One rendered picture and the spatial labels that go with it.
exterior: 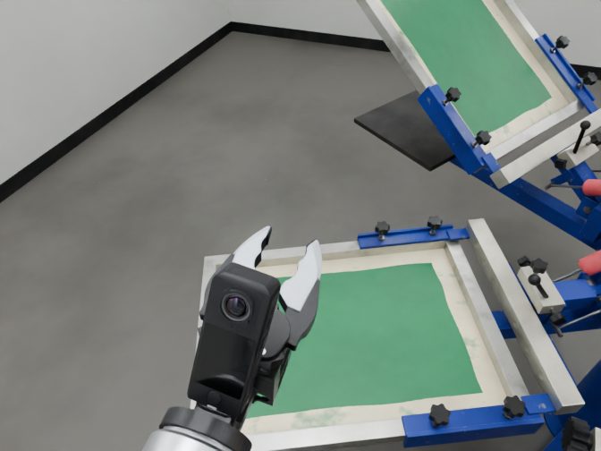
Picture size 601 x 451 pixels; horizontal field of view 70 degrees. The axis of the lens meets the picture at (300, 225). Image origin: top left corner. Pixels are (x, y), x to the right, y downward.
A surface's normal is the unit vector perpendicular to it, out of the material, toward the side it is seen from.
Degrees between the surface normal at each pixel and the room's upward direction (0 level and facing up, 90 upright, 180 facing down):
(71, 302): 0
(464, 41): 32
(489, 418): 0
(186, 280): 0
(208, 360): 60
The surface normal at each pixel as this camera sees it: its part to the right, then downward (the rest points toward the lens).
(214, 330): -0.24, 0.25
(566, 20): -0.43, 0.66
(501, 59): 0.25, -0.29
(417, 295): -0.06, -0.70
